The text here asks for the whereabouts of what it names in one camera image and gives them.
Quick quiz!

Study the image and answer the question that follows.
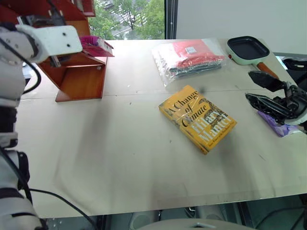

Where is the mint green frying pan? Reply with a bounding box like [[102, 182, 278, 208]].
[[226, 35, 280, 80]]

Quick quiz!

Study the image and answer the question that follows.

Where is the purple plastic bag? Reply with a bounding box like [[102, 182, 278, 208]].
[[257, 109, 301, 138]]

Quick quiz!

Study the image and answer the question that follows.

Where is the black floor cable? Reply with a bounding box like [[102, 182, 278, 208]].
[[254, 205, 307, 230]]

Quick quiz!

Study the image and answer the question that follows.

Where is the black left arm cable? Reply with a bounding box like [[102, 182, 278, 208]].
[[0, 35, 98, 230]]

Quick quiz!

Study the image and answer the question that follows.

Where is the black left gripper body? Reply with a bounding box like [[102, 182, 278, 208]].
[[24, 14, 52, 26]]

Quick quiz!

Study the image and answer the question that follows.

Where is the clear plastic bag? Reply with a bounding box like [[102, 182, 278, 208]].
[[151, 39, 227, 88]]

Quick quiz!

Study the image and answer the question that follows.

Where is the yellow hardcover book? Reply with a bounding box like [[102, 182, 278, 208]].
[[158, 84, 238, 156]]

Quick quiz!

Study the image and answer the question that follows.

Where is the dark window frame post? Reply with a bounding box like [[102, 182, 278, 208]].
[[164, 0, 178, 40]]

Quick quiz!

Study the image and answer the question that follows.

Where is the folded red garment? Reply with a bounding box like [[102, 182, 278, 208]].
[[172, 40, 225, 69]]

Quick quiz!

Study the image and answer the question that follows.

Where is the magenta book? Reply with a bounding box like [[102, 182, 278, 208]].
[[80, 35, 115, 58]]

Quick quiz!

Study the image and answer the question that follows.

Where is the black chair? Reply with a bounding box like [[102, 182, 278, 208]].
[[283, 56, 307, 85]]

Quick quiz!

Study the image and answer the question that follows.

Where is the grey rounded shape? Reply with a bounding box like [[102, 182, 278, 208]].
[[129, 210, 160, 230]]

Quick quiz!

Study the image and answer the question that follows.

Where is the black table leg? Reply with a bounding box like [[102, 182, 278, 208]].
[[236, 202, 255, 230]]

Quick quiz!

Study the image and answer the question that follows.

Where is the folded dark garment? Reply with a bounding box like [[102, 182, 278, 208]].
[[169, 61, 222, 79]]

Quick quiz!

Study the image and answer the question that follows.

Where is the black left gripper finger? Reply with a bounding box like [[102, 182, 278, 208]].
[[47, 0, 67, 26], [49, 55, 62, 69]]

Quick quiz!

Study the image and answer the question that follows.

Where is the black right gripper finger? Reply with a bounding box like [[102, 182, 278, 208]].
[[248, 70, 286, 92], [245, 92, 289, 121]]

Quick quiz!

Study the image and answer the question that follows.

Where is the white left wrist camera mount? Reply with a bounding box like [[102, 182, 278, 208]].
[[16, 25, 83, 64]]

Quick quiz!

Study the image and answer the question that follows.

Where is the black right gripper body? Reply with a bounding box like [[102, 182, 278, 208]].
[[274, 82, 307, 118]]

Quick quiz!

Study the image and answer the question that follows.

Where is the wooden bookshelf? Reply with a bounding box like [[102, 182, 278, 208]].
[[0, 0, 108, 103]]

